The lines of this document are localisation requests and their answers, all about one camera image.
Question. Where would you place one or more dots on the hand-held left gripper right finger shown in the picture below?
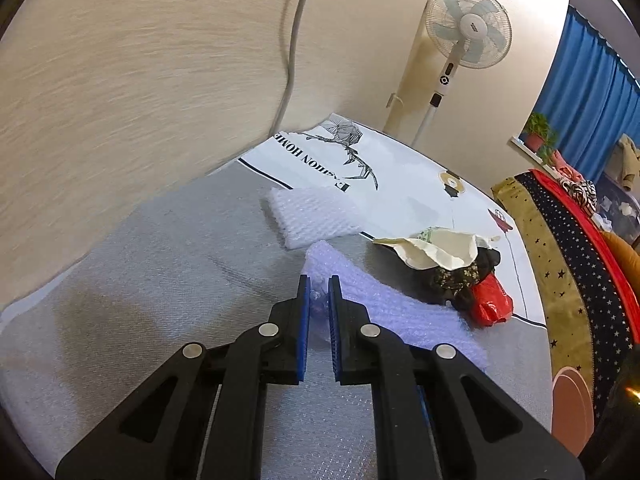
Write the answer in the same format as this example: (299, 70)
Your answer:
(334, 330)

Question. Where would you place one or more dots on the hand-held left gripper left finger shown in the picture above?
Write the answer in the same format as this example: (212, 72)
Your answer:
(301, 330)

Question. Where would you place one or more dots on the pink plastic bin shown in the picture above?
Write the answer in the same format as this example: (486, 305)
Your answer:
(570, 410)

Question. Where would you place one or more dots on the purple bubble wrap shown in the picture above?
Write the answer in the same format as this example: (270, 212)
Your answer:
(380, 310)

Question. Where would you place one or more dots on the white foam wrap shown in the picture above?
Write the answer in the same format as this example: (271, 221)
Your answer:
(315, 215)

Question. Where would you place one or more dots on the cream torn paper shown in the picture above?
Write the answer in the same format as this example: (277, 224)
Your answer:
(440, 252)

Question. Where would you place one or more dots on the dark patterned bag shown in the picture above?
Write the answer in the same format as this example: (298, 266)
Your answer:
(460, 280)

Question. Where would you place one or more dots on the red plastic packet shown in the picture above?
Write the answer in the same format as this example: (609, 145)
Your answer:
(492, 305)

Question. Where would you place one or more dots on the navy yellow star bedsheet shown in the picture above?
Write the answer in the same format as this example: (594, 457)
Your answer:
(575, 280)

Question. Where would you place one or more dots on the grey white covered table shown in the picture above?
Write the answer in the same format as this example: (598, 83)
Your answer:
(150, 285)

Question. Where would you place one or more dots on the brown pillow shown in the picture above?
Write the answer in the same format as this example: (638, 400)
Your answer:
(622, 247)

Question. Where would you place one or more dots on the clear storage box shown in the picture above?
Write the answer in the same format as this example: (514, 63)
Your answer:
(617, 207)

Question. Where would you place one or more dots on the black white striped cloth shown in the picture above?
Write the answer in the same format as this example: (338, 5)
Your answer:
(580, 195)

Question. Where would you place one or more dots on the white window sill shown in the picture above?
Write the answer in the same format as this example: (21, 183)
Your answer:
(530, 150)

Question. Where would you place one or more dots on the pink cloth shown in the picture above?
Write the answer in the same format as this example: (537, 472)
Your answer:
(567, 165)

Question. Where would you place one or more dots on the beige jacket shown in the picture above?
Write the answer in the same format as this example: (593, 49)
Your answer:
(630, 160)

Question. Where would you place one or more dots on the potted green plant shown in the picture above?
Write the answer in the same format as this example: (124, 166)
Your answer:
(537, 132)

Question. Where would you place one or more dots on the white standing fan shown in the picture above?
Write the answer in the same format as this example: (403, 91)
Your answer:
(470, 25)

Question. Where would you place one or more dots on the blue curtain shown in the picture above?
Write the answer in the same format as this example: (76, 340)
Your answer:
(585, 85)

